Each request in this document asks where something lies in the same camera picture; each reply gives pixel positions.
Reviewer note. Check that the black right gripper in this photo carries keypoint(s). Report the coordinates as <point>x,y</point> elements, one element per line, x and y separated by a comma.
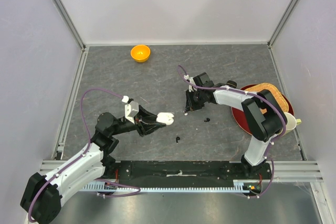
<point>190,106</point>

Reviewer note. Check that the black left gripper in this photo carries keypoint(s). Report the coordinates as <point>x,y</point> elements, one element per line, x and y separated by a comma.
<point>145,122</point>

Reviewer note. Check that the white earbud charging case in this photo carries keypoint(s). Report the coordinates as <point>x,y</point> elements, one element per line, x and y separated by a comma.
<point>165,118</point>

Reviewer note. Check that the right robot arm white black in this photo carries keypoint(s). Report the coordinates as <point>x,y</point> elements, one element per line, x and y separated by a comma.
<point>264,116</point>

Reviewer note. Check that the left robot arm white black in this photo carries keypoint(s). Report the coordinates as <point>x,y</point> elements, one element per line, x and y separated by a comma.
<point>45,195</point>

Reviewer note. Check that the red lacquer round tray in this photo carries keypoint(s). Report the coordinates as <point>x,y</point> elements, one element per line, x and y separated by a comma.
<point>240,117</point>

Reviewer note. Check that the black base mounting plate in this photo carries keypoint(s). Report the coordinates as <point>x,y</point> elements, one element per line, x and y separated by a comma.
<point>187,173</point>

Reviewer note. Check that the orange plastic bowl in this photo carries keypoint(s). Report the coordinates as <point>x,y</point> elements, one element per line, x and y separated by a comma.
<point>140,53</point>

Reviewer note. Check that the woven bamboo tray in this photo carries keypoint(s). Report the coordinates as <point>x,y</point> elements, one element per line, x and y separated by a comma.
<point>274,91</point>

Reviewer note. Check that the pale yellow cup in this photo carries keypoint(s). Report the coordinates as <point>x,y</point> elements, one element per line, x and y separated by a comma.
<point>292,122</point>

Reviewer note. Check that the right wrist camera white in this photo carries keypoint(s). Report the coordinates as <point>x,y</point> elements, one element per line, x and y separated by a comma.
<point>192,85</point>

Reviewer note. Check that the slotted cable duct rail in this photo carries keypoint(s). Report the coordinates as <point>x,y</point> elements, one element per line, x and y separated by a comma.
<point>236,187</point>

